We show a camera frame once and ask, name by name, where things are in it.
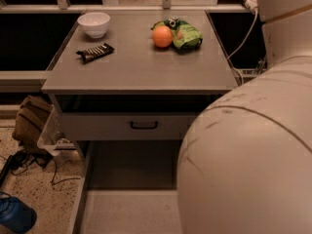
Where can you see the orange fruit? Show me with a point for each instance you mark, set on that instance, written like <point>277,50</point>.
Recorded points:
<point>162,37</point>

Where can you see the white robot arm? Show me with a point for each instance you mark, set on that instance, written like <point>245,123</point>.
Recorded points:
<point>245,165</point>

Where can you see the grey drawer cabinet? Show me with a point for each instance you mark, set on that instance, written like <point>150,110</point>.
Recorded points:
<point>137,76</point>

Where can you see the open grey middle drawer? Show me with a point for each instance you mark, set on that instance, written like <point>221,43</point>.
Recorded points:
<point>128,187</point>

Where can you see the grey top drawer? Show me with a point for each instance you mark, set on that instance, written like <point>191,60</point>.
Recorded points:
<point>116,126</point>

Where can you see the green chip bag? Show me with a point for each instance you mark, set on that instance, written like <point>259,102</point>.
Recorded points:
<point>185,35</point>

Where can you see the dark chocolate bar wrapper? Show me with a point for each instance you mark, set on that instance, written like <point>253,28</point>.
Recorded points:
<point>94,53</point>

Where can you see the white ceramic bowl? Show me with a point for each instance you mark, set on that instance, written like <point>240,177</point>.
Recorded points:
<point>94,24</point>

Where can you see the clear plastic bin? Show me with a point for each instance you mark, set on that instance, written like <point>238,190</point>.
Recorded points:
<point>53,140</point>

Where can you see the metal stand pole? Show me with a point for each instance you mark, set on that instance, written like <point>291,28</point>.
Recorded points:
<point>260,66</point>

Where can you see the brown fabric bag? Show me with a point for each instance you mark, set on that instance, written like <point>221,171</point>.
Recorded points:
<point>30,121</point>

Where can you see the blue water jug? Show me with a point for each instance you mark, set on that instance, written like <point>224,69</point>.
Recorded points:
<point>15,214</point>

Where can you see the black drawer handle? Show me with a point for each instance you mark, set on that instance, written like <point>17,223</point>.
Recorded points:
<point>144,125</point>

